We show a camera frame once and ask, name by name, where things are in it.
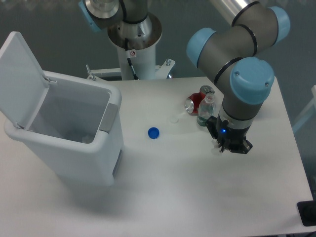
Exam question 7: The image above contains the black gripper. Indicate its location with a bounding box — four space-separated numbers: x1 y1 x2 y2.
206 116 253 154

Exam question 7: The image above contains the crushed red soda can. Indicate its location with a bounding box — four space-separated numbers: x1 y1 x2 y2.
184 85 215 115

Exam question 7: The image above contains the white bottle cap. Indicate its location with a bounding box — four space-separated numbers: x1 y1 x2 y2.
169 116 179 124

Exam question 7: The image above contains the white paper ball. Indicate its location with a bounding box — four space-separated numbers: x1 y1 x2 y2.
212 144 222 156

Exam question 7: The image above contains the white trash bin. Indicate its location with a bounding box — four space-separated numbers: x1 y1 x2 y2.
4 72 123 186

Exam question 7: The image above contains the clear plastic bottle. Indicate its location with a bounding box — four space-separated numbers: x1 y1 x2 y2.
197 92 216 126

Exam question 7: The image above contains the white frame at right edge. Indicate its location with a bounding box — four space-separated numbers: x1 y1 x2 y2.
292 85 316 134

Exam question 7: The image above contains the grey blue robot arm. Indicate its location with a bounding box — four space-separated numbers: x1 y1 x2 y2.
79 0 290 154

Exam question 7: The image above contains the white trash bin lid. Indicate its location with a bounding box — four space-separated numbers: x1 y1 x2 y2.
0 32 50 129

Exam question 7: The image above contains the blue bottle cap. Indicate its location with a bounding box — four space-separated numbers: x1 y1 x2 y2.
148 127 160 139

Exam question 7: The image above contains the black device at table edge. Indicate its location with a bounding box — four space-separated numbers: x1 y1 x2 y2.
297 200 316 227

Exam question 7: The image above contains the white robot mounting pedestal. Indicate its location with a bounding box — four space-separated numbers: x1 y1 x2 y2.
86 13 176 80

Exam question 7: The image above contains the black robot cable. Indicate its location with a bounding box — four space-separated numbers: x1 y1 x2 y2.
124 38 139 80

